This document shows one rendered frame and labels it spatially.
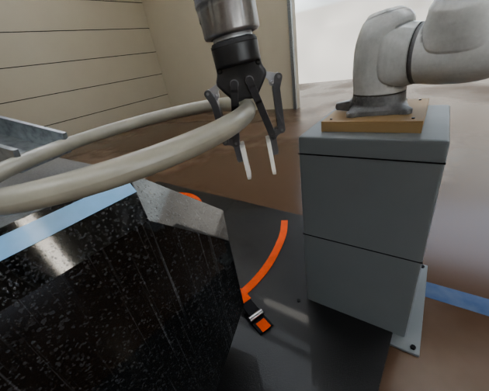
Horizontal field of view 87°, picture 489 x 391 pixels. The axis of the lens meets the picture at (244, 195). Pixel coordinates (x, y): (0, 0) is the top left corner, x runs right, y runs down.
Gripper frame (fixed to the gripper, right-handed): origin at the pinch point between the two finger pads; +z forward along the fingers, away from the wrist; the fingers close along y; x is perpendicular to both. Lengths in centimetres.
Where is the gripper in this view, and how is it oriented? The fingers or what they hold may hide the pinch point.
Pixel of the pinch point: (258, 158)
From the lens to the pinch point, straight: 49.9
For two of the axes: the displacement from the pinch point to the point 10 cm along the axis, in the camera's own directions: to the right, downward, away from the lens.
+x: -0.2, 4.6, -8.9
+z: 2.2, 8.7, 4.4
